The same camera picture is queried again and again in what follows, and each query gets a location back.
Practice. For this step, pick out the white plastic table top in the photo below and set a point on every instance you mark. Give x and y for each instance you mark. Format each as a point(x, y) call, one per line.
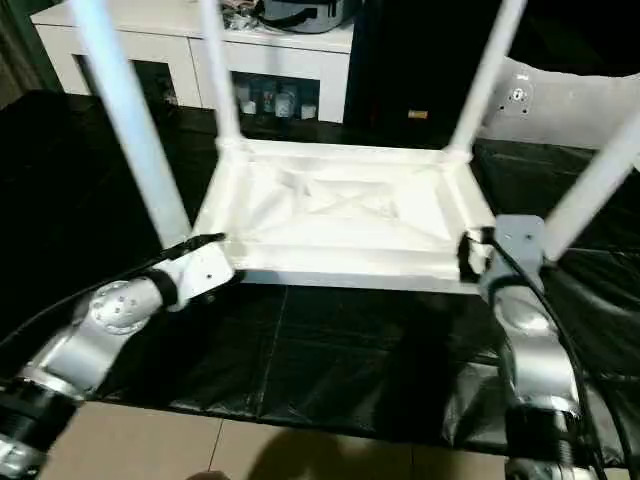
point(350, 250)

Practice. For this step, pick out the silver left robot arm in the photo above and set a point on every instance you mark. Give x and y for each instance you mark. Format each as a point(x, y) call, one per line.
point(100, 320)

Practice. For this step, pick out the grey pillow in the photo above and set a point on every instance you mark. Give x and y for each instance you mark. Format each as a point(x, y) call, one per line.
point(575, 100)

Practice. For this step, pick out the black cabinet with gold label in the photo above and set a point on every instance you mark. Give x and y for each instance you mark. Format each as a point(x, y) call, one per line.
point(400, 65)

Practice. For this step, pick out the black clutter on sideboard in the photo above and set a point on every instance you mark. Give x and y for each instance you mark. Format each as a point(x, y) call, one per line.
point(240, 20)

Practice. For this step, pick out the dark round robot torso part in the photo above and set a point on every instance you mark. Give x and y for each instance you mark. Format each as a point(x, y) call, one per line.
point(207, 476)

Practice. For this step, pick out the white sideboard cabinet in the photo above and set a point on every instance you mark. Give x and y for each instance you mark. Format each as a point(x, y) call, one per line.
point(160, 45)

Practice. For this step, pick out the grey curtain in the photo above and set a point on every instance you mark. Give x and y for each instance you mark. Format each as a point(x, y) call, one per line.
point(20, 60)

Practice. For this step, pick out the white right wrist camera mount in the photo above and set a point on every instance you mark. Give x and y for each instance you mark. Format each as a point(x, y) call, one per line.
point(520, 240)

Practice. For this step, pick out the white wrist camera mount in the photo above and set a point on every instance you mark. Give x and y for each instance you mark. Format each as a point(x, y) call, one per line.
point(205, 272)
point(520, 240)

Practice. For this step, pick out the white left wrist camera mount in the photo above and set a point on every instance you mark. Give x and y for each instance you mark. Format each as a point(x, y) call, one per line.
point(205, 272)

